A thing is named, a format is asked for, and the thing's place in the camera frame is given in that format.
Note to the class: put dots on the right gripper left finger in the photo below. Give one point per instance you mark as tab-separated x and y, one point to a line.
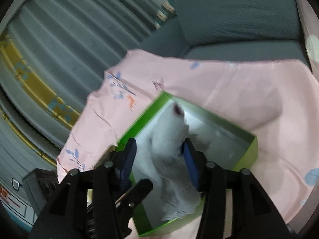
94	204

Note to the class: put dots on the pink floral tablecloth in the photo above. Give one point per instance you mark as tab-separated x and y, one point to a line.
276	100

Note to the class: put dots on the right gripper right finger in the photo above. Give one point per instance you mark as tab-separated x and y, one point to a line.
253	213

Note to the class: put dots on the striped cushion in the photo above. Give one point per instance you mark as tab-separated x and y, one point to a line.
165	12

